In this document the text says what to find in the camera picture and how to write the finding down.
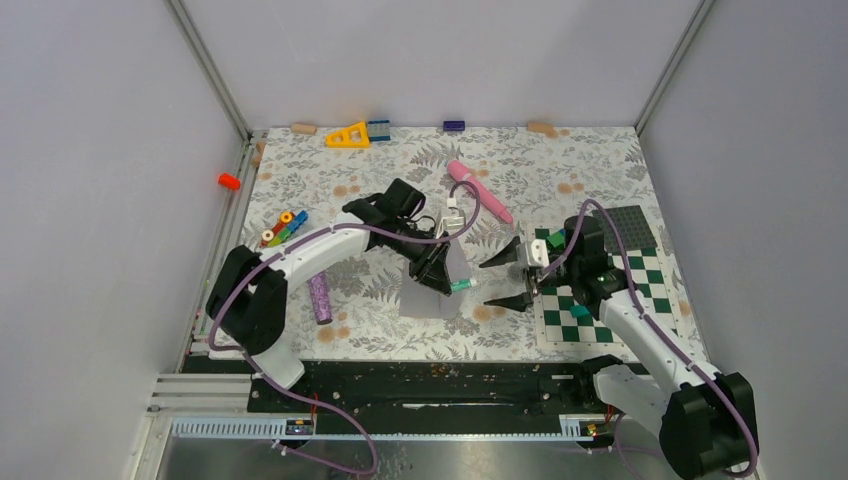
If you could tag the purple glitter microphone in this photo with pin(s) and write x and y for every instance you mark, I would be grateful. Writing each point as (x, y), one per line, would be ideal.
(320, 298)

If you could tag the colourful lego toy stack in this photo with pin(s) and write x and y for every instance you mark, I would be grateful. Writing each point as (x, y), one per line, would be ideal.
(288, 223)

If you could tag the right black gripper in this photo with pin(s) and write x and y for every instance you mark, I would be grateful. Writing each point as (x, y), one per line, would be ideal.
(519, 302)

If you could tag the teal block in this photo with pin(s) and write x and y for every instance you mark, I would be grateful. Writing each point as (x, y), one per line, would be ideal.
(579, 311)

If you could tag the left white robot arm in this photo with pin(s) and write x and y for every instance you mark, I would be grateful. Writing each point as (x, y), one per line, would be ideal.
(248, 300)

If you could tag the wooden block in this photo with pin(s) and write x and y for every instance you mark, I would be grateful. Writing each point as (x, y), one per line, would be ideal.
(542, 128)
(303, 129)

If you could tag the yellow triangle toy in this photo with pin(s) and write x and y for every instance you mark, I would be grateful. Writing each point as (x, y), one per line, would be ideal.
(354, 136)

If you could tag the wooden block left back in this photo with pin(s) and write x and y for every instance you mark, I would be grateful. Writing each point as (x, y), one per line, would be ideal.
(303, 129)

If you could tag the floral table mat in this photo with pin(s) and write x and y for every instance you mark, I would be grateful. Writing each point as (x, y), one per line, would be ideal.
(542, 181)

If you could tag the pink toy microphone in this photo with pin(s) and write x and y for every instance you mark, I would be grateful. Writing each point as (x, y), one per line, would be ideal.
(459, 172)

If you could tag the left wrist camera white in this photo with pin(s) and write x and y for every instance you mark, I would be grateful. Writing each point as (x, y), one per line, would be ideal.
(451, 218)

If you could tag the small green white bottle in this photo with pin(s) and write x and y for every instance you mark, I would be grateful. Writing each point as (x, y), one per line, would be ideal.
(462, 285)

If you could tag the wooden block right back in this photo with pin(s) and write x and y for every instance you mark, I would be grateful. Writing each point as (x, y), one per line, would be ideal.
(542, 128)

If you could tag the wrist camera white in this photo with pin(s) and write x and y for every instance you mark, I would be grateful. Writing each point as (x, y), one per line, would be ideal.
(451, 218)
(533, 254)

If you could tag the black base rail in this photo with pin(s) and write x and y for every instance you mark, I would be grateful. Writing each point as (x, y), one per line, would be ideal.
(427, 397)

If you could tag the dark purple lego brick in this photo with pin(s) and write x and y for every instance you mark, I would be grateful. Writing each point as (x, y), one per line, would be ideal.
(453, 125)

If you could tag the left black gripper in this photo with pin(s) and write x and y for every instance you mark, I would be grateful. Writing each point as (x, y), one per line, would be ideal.
(431, 267)

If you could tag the blue grey lego brick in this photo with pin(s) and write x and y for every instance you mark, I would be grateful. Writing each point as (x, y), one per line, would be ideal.
(378, 130)

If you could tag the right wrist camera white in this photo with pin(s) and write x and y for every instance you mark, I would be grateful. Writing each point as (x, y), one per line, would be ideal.
(533, 254)

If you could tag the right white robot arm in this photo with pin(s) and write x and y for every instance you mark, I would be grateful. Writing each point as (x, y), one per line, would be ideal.
(704, 420)

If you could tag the orange red cylinder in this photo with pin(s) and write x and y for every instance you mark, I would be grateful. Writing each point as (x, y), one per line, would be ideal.
(229, 181)

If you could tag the lego toy on chessboard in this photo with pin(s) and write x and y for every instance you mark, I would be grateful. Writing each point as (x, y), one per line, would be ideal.
(556, 241)

